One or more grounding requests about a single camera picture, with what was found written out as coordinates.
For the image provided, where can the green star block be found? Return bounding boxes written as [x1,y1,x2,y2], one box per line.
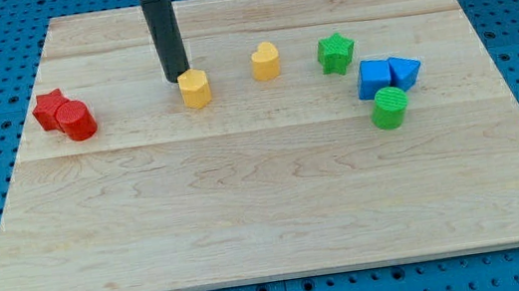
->
[317,33,356,76]

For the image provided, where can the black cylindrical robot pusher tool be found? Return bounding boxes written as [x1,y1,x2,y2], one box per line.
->
[138,0,190,84]

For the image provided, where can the blue triangle block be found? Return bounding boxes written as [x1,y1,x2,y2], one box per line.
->
[387,57,421,91]

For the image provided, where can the red star block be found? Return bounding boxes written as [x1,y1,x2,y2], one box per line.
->
[32,89,68,132]

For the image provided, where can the yellow hexagon block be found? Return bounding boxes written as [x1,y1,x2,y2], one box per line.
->
[177,69,212,110]

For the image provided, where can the yellow heart block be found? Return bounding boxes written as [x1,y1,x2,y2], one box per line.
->
[251,41,281,82]

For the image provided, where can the green cylinder block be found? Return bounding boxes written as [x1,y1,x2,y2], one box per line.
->
[372,86,408,130]

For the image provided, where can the wooden board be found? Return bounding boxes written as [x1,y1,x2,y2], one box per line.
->
[0,0,519,291]

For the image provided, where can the blue cube block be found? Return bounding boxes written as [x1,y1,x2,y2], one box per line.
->
[358,60,391,101]

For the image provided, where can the red cylinder block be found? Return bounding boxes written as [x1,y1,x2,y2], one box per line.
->
[56,100,98,142]

